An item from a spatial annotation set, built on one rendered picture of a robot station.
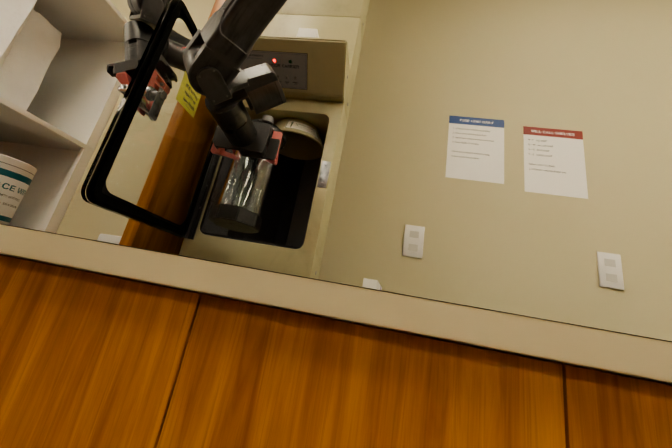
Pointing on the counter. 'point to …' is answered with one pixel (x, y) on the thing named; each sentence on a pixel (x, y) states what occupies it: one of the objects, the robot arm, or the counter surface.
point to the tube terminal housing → (243, 256)
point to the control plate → (282, 66)
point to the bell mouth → (303, 149)
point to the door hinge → (202, 197)
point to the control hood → (327, 67)
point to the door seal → (129, 126)
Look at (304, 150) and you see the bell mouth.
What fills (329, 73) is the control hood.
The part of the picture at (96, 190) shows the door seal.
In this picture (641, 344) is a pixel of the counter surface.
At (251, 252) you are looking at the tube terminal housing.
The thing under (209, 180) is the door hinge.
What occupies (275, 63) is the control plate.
